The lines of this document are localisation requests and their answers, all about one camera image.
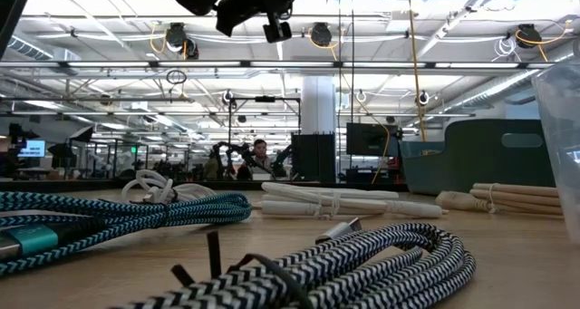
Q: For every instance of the white building column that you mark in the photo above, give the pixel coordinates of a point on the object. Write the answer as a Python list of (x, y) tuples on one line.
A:
[(318, 105)]

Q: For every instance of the person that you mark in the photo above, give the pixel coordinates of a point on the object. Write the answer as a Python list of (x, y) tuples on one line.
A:
[(259, 158)]

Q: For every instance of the black equipment cabinet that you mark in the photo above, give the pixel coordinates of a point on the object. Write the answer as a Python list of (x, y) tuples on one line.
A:
[(312, 159)]

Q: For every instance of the black distant monitor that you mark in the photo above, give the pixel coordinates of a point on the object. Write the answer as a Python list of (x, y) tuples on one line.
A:
[(371, 140)]

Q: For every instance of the distant lit monitor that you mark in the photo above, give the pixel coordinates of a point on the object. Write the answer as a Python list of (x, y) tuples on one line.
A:
[(31, 148)]

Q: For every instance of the teal plastic bin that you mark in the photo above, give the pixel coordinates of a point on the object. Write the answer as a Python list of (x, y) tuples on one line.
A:
[(471, 164)]

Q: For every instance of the clear plastic container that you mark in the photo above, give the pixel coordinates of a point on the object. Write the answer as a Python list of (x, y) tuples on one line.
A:
[(562, 141)]

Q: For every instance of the black distant gantry frame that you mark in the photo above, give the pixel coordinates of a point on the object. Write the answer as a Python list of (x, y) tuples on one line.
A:
[(265, 99)]

